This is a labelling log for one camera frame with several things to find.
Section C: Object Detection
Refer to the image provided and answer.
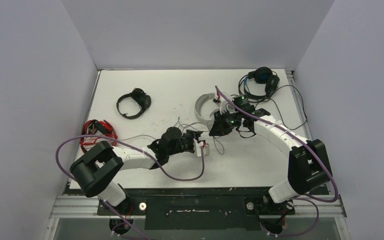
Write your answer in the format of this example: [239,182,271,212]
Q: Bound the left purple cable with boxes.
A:
[55,134,206,240]

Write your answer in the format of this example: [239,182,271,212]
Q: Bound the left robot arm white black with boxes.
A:
[69,127,209,215]

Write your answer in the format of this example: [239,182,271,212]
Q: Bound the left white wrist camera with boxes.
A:
[193,139,210,157]

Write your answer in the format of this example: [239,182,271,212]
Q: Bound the black blue headphones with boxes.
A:
[238,66,280,103]

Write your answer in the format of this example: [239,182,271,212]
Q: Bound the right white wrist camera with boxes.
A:
[212,93,229,113]

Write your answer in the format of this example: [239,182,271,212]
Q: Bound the red black headphones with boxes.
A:
[79,119,118,153]

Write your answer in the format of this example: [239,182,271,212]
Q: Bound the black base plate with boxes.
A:
[97,187,295,231]

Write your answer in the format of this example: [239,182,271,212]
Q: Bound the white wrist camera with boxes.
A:
[212,93,229,113]
[193,139,210,157]

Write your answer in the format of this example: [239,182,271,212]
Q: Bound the black headset cable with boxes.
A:
[264,84,308,131]

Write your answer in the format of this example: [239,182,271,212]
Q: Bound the small black headphones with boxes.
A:
[116,87,152,120]

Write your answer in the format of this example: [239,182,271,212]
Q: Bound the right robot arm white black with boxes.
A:
[209,93,333,214]

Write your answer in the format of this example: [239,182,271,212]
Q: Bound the white grey headphones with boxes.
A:
[194,93,234,127]

